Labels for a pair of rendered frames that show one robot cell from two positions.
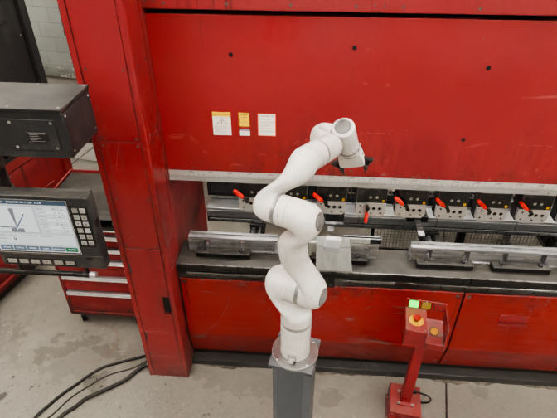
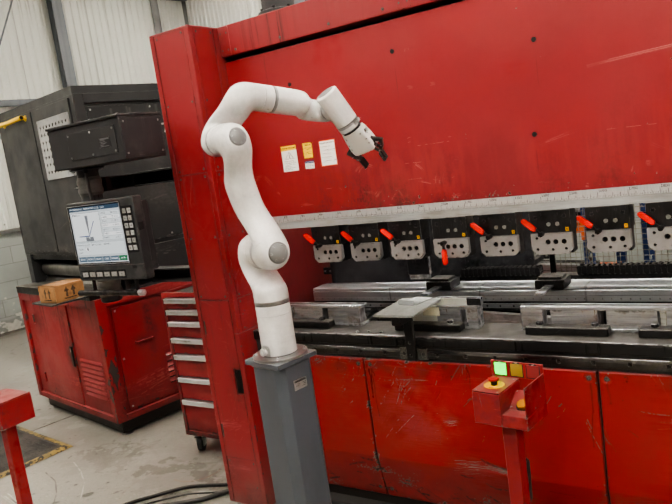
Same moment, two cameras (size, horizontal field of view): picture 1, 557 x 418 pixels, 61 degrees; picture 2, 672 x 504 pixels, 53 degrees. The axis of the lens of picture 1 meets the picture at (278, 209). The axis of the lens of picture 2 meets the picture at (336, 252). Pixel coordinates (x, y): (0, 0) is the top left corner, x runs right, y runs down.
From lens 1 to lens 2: 1.77 m
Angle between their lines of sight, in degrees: 38
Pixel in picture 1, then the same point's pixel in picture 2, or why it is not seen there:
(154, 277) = (225, 339)
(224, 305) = not seen: hidden behind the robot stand
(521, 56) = (567, 17)
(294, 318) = (258, 287)
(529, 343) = not seen: outside the picture
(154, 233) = (222, 278)
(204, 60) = not seen: hidden behind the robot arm
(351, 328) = (456, 440)
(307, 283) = (254, 227)
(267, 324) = (353, 429)
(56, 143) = (115, 146)
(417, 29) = (446, 16)
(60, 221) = (115, 224)
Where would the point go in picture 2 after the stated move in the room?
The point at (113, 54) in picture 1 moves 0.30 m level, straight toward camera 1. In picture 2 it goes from (186, 88) to (158, 83)
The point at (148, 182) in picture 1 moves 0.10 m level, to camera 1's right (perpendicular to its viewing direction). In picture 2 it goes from (214, 215) to (231, 213)
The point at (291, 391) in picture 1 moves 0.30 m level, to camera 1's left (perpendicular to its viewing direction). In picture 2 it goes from (270, 405) to (202, 400)
